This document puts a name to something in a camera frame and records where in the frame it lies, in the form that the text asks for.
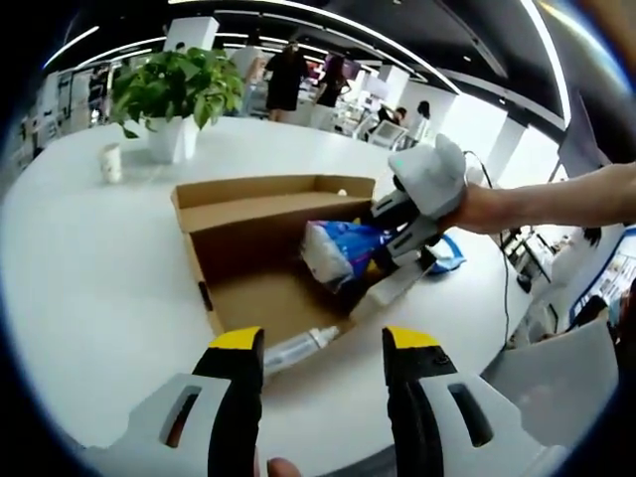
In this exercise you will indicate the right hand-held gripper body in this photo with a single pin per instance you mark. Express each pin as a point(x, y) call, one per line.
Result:
point(432, 179)

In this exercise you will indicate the white pump bottle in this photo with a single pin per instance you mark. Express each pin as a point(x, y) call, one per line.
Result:
point(298, 348)

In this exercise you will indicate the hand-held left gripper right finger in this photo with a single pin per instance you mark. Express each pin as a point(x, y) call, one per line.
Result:
point(412, 397)

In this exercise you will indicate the person's right hand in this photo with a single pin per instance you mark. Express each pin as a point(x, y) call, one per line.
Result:
point(474, 211)

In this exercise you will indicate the grey chair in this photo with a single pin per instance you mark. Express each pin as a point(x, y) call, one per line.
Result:
point(556, 382)

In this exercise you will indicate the green potted plant white pot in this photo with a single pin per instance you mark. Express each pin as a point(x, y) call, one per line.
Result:
point(169, 84)

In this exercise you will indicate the white square pillar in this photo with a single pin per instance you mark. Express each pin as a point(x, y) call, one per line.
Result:
point(191, 35)

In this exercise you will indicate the blue soft tissue pack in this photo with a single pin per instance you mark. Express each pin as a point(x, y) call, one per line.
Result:
point(348, 243)

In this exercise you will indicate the white paper cup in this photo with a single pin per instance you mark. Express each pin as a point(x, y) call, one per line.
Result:
point(111, 164)

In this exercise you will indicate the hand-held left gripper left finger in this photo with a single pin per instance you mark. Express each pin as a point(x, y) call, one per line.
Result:
point(238, 397)

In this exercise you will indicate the brown cardboard shoe box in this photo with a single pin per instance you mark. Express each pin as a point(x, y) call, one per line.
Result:
point(258, 233)

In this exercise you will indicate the wall poster board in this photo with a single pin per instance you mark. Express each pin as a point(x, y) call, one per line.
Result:
point(616, 278)

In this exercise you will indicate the ceiling light strip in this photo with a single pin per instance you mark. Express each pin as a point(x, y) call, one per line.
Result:
point(348, 30)
point(551, 59)
point(69, 47)

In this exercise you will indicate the person's left hand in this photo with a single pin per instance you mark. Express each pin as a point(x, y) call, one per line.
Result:
point(285, 468)

